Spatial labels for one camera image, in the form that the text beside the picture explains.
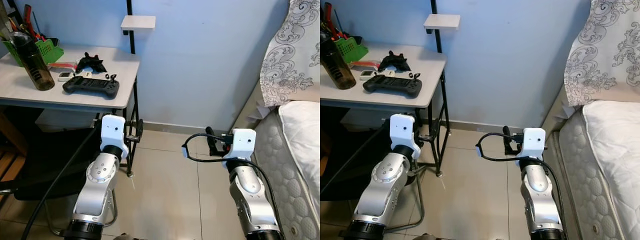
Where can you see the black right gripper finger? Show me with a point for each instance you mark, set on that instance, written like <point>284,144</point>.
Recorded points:
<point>507,133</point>
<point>211,134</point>

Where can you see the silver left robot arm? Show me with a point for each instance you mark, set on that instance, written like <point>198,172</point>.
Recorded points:
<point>97,185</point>
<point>380,187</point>

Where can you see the black handheld game controller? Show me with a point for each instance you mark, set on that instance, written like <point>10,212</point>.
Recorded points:
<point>392,86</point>
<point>90,87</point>

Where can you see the quilted white mattress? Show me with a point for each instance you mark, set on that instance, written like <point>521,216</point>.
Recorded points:
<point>287,170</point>
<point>590,190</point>

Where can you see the black folded gadget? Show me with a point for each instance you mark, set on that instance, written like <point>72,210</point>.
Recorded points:
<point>395,62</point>
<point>90,64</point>

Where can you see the small white device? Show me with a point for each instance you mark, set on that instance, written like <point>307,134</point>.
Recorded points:
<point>66,76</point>
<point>367,75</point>

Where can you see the white table black legs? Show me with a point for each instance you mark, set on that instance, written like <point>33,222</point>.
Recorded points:
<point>350,97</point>
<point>30,97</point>

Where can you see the black metal pole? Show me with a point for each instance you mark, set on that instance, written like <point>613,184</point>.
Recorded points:
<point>131,42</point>
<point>439,42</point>

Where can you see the flat red packet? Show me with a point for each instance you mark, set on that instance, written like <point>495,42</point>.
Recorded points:
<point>62,66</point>
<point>365,64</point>

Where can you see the dark translucent water bottle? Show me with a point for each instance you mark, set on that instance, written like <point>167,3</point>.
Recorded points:
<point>340,70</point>
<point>37,70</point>

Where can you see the green plastic basket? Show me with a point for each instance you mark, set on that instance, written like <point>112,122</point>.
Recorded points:
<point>352,50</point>
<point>50,51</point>

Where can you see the small white shelf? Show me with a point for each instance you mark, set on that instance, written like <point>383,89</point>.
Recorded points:
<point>442,21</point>
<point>139,22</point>

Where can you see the grey patterned headboard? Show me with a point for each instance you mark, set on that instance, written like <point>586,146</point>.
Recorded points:
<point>600,50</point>
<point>290,50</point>

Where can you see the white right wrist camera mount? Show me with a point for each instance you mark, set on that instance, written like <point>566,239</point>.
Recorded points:
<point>532,142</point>
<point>242,142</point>

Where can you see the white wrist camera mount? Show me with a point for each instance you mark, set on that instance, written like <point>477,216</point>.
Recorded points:
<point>112,130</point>
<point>242,142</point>
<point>402,130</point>
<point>532,142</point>

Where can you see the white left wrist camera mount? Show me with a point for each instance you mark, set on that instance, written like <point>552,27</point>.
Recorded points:
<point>112,130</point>
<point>402,130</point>

